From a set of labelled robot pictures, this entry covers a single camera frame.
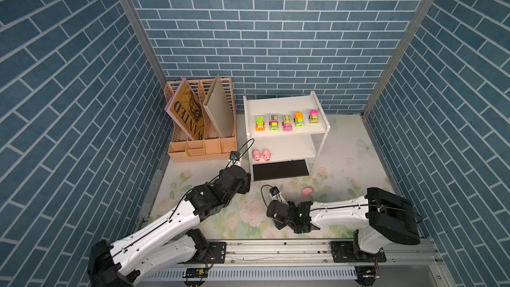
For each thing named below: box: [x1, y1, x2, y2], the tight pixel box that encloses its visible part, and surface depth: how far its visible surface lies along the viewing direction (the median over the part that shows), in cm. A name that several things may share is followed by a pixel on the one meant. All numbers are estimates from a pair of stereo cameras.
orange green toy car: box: [293, 111, 305, 129], surface depth 70 cm
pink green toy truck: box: [255, 115, 265, 132], surface depth 69 cm
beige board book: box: [203, 74, 236, 139], surface depth 101 cm
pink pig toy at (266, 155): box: [262, 148, 271, 162], surface depth 82 cm
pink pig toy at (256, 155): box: [253, 148, 261, 162], surface depth 81 cm
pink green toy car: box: [310, 109, 319, 125], surface depth 71 cm
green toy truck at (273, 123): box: [268, 114, 280, 132], surface depth 69 cm
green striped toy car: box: [282, 114, 293, 132], surface depth 69 cm
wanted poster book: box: [164, 77, 206, 141], surface depth 96 cm
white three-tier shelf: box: [243, 91, 331, 182], surface depth 77 cm
